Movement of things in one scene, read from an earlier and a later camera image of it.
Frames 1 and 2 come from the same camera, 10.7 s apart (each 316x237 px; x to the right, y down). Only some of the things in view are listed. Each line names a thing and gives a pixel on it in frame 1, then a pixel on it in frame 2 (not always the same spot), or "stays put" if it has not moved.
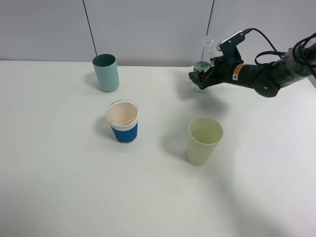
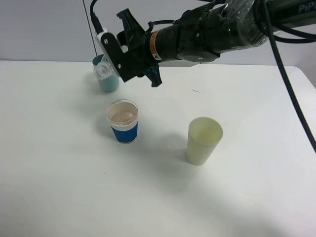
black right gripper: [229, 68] -> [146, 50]
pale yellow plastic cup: [204, 134] stays put
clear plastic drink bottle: [208, 53] -> [107, 78]
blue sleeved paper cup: [122, 115] stays put
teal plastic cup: [106, 67] stays put
